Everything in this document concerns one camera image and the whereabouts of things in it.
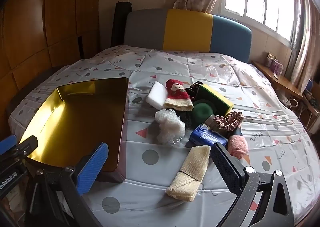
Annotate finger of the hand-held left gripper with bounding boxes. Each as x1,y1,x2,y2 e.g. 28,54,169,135
0,135,38,166
0,135,17,153

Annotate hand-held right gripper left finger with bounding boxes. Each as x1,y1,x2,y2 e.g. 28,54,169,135
25,142,109,227

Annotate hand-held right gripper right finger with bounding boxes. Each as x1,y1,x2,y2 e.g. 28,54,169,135
211,142,294,227

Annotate pink fluffy towel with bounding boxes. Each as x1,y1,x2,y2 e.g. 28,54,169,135
227,130,249,159

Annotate blue tissue pack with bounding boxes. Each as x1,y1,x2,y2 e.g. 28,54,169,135
189,124,228,147

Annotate beige loofah cloth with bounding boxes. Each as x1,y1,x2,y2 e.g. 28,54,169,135
165,145,212,203

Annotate brown scrunchie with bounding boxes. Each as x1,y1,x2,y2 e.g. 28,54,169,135
215,111,244,132

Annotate gold-lined dark red box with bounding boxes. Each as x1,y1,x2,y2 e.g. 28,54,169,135
19,77,129,184

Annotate white mesh bath puff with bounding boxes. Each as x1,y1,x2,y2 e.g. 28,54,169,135
154,109,186,146

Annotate green and yellow scouring sponge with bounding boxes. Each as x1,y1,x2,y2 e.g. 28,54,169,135
195,84,234,117

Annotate black beaded braided hairpiece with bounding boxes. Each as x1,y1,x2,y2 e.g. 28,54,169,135
179,81,204,128

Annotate white foam sponge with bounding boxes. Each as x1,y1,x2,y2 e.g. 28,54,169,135
146,82,168,110

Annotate wooden side table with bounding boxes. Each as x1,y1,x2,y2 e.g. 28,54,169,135
251,60,320,132

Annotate grey patterned bedsheet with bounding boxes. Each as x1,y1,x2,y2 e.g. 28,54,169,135
7,45,320,227

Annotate purple boxes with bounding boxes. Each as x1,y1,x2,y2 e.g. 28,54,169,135
266,53,284,76

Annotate grey yellow blue headboard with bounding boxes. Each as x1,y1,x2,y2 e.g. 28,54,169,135
124,9,252,63

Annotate black rolled mat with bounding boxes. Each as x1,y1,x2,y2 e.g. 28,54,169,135
111,2,132,47

